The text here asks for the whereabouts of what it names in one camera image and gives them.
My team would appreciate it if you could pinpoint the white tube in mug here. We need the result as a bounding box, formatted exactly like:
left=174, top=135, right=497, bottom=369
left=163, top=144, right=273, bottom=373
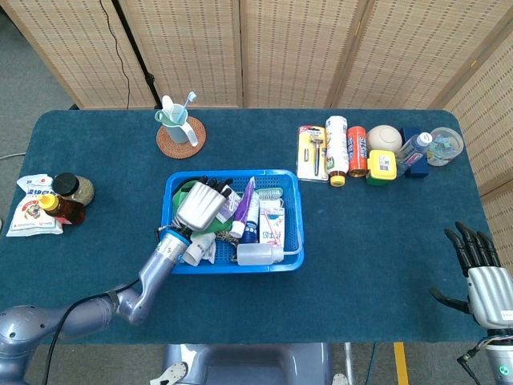
left=161, top=95, right=177, bottom=121

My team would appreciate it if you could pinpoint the thin blue cable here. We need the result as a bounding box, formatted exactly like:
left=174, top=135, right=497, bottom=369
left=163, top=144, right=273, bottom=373
left=366, top=342, right=378, bottom=385

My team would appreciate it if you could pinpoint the clear plastic squeeze bottle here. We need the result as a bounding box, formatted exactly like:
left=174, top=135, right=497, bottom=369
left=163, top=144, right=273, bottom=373
left=236, top=241, right=301, bottom=266

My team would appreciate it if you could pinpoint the orange drink can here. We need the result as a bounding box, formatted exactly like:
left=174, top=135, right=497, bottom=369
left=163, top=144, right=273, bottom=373
left=346, top=125, right=370, bottom=178

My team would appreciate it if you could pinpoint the green scrubbing brush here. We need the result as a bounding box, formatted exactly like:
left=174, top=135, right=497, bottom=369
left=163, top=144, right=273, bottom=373
left=254, top=188, right=285, bottom=201

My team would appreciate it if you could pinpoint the razor in yellow blister pack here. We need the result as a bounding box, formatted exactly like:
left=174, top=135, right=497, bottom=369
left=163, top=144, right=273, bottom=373
left=297, top=125, right=329, bottom=182

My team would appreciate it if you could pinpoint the white carton box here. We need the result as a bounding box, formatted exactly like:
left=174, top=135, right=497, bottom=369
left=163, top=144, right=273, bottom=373
left=258, top=199, right=286, bottom=245

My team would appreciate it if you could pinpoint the dark blue box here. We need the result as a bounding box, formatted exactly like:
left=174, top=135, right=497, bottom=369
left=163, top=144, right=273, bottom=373
left=400, top=126, right=430, bottom=179

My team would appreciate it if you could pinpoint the small purple box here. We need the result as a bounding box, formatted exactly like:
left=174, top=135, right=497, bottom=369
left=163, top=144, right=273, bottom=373
left=216, top=184, right=243, bottom=225

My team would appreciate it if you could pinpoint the clear water bottle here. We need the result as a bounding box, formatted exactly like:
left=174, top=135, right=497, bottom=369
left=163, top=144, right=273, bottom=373
left=394, top=132, right=434, bottom=176

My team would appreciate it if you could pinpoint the round woven coaster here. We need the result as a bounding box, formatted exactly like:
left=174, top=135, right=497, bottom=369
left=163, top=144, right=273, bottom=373
left=156, top=115, right=207, bottom=160

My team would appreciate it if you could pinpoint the jar with black lid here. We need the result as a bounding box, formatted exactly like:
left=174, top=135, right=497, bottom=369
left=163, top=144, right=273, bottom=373
left=52, top=172, right=96, bottom=208

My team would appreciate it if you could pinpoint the white bottle with yellow cap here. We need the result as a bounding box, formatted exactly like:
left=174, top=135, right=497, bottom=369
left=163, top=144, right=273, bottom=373
left=324, top=115, right=349, bottom=187

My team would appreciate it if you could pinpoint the grey robot torso base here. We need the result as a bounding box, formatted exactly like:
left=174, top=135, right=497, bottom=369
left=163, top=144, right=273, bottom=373
left=150, top=342, right=349, bottom=385

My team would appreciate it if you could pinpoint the beige round bowl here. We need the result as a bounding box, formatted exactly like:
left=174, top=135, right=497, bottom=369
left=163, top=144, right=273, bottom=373
left=366, top=124, right=403, bottom=155

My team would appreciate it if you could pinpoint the black stand pole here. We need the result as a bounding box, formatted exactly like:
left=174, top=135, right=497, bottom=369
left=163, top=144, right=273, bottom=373
left=111, top=0, right=160, bottom=108

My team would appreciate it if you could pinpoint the white tube with blue label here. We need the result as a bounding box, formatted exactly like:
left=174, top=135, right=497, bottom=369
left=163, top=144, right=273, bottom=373
left=239, top=191, right=261, bottom=245

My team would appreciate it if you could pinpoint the green cloth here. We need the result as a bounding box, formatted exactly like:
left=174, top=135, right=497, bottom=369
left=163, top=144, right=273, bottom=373
left=172, top=184, right=234, bottom=235

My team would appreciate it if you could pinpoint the thin black cable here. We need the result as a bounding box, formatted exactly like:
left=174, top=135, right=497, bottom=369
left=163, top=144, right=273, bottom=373
left=99, top=0, right=131, bottom=109

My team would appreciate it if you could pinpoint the purple toothpaste tube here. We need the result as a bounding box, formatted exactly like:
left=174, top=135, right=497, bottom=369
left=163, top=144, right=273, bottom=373
left=229, top=176, right=257, bottom=238

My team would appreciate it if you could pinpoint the clear glass jar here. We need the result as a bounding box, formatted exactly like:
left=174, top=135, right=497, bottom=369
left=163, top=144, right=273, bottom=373
left=426, top=127, right=465, bottom=167

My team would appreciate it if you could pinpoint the light blue mug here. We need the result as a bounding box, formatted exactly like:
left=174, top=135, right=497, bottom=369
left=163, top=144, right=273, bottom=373
left=155, top=104, right=200, bottom=148

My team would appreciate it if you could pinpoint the blue plastic basket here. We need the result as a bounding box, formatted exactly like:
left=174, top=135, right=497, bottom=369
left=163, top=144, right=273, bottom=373
left=159, top=168, right=305, bottom=275

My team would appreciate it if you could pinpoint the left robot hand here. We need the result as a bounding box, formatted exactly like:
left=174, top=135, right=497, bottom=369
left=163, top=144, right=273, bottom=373
left=175, top=175, right=234, bottom=234

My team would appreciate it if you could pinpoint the bamboo folding screen panel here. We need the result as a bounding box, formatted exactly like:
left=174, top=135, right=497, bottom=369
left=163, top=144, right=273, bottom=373
left=332, top=0, right=513, bottom=110
left=440, top=23, right=513, bottom=282
left=239, top=0, right=368, bottom=109
left=118, top=0, right=244, bottom=109
left=0, top=0, right=158, bottom=110

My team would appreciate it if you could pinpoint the blue felt table cover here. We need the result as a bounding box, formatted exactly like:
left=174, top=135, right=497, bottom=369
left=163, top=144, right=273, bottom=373
left=0, top=108, right=496, bottom=346

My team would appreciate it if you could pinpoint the honey bottle with yellow cap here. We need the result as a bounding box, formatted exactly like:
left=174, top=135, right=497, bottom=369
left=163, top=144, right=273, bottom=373
left=38, top=194, right=87, bottom=227

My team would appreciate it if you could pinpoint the white snack bag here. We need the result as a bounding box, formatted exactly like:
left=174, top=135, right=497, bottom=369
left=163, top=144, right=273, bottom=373
left=6, top=173, right=64, bottom=237

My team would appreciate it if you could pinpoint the green box with yellow lid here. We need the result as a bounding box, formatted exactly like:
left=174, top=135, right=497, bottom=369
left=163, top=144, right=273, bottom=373
left=366, top=149, right=398, bottom=187

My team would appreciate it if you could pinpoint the white crumpled tube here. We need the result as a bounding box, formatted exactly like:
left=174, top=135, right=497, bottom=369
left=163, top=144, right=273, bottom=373
left=182, top=231, right=218, bottom=266

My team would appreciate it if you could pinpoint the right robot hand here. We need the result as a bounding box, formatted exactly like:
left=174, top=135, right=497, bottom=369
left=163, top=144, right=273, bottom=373
left=429, top=221, right=513, bottom=330

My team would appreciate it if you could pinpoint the light blue toothbrush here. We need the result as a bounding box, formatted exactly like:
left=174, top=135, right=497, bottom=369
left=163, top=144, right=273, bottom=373
left=182, top=91, right=198, bottom=121

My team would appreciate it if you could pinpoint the metal table leg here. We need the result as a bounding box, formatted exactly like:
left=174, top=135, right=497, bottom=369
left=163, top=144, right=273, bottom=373
left=343, top=342, right=355, bottom=385

